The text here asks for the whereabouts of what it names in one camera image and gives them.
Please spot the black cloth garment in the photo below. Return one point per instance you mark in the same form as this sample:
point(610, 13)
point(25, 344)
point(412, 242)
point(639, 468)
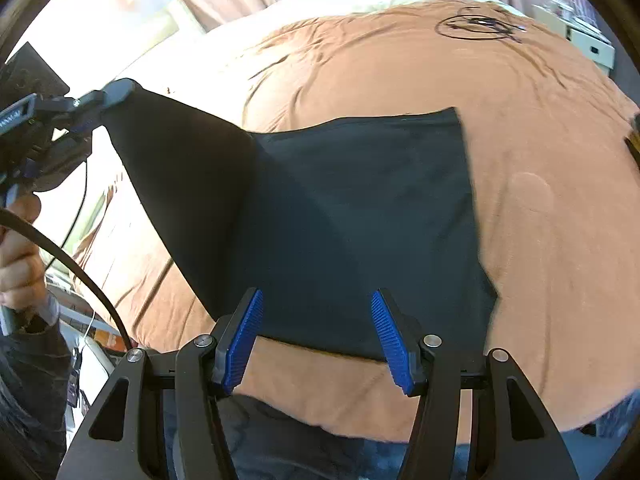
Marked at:
point(320, 225)

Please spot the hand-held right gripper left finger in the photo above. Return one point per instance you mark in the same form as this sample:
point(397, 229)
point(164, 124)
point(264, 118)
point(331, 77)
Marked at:
point(244, 330)

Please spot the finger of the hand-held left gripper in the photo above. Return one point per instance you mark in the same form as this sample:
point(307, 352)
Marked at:
point(100, 102)

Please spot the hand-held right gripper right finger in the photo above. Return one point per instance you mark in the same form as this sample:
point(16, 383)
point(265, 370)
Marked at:
point(392, 332)

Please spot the person's left forearm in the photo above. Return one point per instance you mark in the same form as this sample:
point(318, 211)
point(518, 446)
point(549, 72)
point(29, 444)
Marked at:
point(32, 390)

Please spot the person's left hand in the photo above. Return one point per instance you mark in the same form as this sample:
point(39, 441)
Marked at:
point(20, 255)

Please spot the brown blanket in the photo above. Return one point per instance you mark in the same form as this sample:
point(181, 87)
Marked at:
point(400, 175)

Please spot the white drawer cabinet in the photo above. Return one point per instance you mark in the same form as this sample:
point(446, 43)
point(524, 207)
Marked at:
point(582, 27)

